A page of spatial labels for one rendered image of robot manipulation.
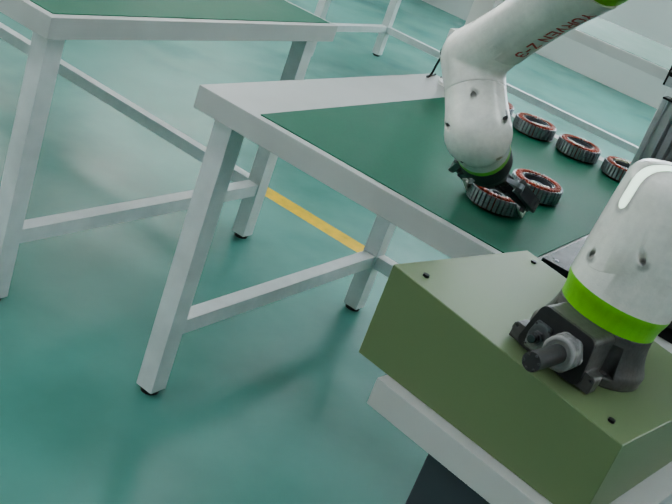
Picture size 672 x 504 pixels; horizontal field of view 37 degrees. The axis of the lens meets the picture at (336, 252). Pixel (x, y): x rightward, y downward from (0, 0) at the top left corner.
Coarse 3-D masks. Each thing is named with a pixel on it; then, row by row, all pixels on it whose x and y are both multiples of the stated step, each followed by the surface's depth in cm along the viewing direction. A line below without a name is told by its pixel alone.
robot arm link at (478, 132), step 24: (456, 96) 157; (480, 96) 156; (504, 96) 158; (456, 120) 156; (480, 120) 154; (504, 120) 157; (456, 144) 156; (480, 144) 155; (504, 144) 156; (480, 168) 162
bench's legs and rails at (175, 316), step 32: (224, 128) 203; (224, 160) 206; (224, 192) 212; (192, 224) 213; (384, 224) 291; (192, 256) 214; (352, 256) 289; (384, 256) 297; (192, 288) 220; (256, 288) 251; (288, 288) 259; (352, 288) 301; (160, 320) 223; (192, 320) 228; (160, 352) 225; (160, 384) 230
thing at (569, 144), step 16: (512, 112) 259; (528, 128) 251; (544, 128) 251; (560, 144) 248; (576, 144) 247; (592, 144) 252; (592, 160) 247; (608, 160) 244; (624, 160) 248; (608, 176) 243
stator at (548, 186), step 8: (520, 168) 209; (512, 176) 206; (520, 176) 204; (528, 176) 209; (536, 176) 210; (544, 176) 211; (528, 184) 202; (536, 184) 203; (544, 184) 209; (552, 184) 208; (536, 192) 202; (544, 192) 202; (552, 192) 203; (560, 192) 205; (544, 200) 203; (552, 200) 204
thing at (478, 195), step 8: (472, 184) 190; (472, 192) 190; (480, 192) 188; (488, 192) 188; (496, 192) 193; (472, 200) 189; (480, 200) 188; (488, 200) 187; (496, 200) 187; (504, 200) 187; (512, 200) 188; (488, 208) 188; (496, 208) 187; (504, 208) 187; (512, 208) 188; (504, 216) 189; (512, 216) 189
